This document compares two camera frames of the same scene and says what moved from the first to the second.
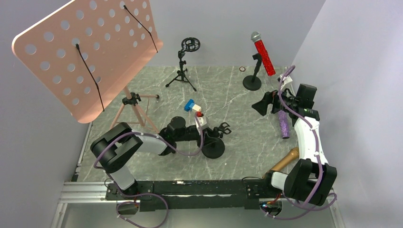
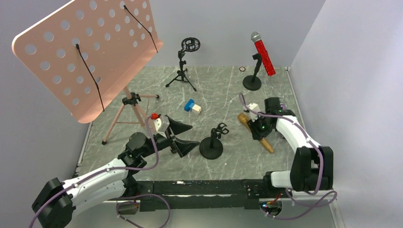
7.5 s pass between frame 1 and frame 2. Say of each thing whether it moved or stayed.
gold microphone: moved
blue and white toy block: stayed
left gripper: moved
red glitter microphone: stayed
